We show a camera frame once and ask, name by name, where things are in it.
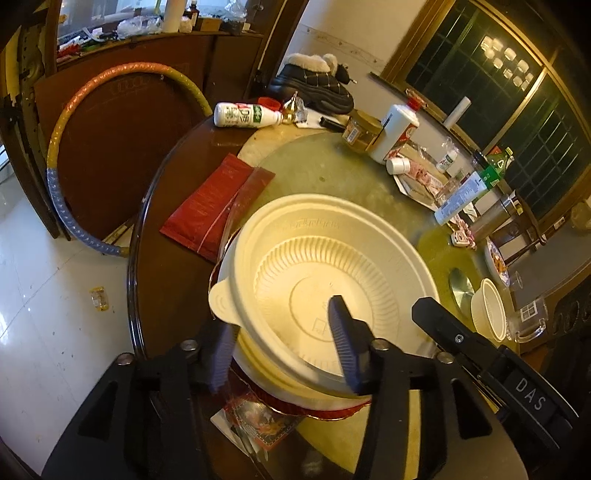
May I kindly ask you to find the steel thermos flask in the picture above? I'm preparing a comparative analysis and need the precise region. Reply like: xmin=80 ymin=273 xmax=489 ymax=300
xmin=468 ymin=194 xmax=522 ymax=236

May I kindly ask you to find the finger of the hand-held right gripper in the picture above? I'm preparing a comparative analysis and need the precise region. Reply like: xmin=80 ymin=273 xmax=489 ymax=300
xmin=411 ymin=298 xmax=502 ymax=377

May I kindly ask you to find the orange fried food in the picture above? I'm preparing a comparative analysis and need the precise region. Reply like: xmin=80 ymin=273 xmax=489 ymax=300
xmin=490 ymin=247 xmax=509 ymax=278

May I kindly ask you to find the black fur-lined shoe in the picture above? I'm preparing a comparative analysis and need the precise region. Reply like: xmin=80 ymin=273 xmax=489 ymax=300
xmin=323 ymin=53 xmax=358 ymax=86
xmin=268 ymin=53 xmax=355 ymax=115

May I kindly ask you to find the multicoloured hula hoop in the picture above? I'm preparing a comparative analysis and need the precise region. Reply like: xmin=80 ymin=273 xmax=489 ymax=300
xmin=46 ymin=62 xmax=209 ymax=257

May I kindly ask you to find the white milk bottle green label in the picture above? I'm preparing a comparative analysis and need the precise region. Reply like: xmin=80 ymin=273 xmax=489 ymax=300
xmin=213 ymin=102 xmax=283 ymax=129

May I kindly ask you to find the long white carton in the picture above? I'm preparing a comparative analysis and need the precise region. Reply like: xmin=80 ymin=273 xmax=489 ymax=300
xmin=434 ymin=171 xmax=488 ymax=226

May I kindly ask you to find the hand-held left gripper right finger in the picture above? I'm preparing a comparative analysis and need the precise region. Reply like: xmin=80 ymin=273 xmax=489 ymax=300
xmin=329 ymin=295 xmax=529 ymax=480

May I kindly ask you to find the round brown tabletop board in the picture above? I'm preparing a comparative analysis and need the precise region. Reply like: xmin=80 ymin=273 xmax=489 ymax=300
xmin=32 ymin=48 xmax=218 ymax=241

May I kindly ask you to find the picture-printed packet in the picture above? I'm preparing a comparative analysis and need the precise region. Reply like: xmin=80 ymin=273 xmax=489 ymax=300
xmin=210 ymin=392 xmax=308 ymax=450

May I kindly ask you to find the dark window with wooden frame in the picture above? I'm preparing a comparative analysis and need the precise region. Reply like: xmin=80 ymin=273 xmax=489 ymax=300
xmin=382 ymin=0 xmax=591 ymax=223

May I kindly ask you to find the cream ribbed bowl with tab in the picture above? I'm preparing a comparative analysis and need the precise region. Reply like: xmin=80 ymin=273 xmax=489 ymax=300
xmin=209 ymin=194 xmax=440 ymax=398

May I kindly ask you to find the metal tray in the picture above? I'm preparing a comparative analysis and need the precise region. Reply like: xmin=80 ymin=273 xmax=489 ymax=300
xmin=394 ymin=141 xmax=462 ymax=209

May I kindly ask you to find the round glass turntable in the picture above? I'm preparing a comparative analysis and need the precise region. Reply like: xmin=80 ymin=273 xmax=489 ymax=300
xmin=235 ymin=128 xmax=513 ymax=480

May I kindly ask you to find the round yellow-green mat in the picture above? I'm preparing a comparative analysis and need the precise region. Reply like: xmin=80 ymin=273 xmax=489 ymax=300
xmin=416 ymin=226 xmax=490 ymax=305

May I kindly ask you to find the white liquor bottle red label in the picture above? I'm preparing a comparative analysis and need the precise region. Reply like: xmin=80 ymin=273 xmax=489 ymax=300
xmin=369 ymin=90 xmax=428 ymax=164

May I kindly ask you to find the green plastic bottle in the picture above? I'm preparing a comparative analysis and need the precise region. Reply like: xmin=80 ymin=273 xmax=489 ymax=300
xmin=480 ymin=147 xmax=515 ymax=190

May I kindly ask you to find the brown honey jar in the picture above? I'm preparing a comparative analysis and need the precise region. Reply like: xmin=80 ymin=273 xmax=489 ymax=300
xmin=342 ymin=113 xmax=384 ymax=153

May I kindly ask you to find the patterned plate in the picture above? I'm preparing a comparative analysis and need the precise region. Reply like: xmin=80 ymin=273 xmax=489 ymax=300
xmin=485 ymin=237 xmax=511 ymax=287

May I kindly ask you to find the clear glass mug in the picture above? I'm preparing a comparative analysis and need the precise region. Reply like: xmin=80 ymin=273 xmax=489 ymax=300
xmin=505 ymin=298 xmax=548 ymax=343

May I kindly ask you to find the clear plastic bag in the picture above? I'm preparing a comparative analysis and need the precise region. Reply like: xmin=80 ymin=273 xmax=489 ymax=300
xmin=116 ymin=15 xmax=163 ymax=38

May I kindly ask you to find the round metal disc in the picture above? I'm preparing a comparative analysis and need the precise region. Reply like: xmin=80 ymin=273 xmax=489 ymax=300
xmin=449 ymin=268 xmax=477 ymax=311

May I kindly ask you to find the white paper roll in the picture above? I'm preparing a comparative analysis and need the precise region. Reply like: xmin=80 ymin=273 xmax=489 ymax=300
xmin=443 ymin=96 xmax=472 ymax=130

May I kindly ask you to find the wooden chair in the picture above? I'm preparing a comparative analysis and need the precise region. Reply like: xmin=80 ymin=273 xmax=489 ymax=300
xmin=501 ymin=196 xmax=568 ymax=252

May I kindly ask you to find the red plastic bag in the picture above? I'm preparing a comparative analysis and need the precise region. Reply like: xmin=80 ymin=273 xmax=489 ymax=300
xmin=159 ymin=154 xmax=276 ymax=264

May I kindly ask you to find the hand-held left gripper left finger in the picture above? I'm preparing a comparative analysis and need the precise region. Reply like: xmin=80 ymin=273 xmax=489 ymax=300
xmin=41 ymin=318 xmax=237 ymax=480

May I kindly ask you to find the wooden sideboard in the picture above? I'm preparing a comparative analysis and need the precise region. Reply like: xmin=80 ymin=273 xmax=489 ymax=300
xmin=55 ymin=25 xmax=265 ymax=104

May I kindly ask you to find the pile of pink wrapped candies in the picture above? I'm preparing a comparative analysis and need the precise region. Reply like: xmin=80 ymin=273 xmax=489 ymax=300
xmin=406 ymin=159 xmax=480 ymax=250

